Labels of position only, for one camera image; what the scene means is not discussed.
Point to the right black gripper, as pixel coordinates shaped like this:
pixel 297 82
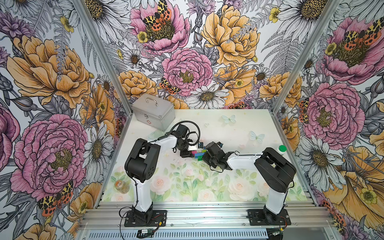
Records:
pixel 205 157

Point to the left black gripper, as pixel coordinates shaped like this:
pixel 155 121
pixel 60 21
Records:
pixel 185 154

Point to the light blue long lego brick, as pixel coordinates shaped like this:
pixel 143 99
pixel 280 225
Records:
pixel 199 155

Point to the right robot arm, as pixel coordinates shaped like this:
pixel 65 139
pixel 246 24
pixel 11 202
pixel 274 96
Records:
pixel 277 172

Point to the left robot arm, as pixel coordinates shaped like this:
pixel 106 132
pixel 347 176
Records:
pixel 141 164

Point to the clear glass bowl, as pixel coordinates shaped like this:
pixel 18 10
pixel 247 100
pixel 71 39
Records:
pixel 155 135

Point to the silver metal case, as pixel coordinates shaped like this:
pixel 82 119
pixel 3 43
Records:
pixel 153 111

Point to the small glass jar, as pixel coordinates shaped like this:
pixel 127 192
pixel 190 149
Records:
pixel 122 186

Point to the small green circuit board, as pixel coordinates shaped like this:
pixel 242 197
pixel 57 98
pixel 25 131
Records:
pixel 144 233

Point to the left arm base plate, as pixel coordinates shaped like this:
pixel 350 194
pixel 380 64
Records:
pixel 152 218

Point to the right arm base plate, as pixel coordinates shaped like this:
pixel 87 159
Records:
pixel 264 217

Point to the aluminium front rail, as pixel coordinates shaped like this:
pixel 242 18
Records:
pixel 206 215

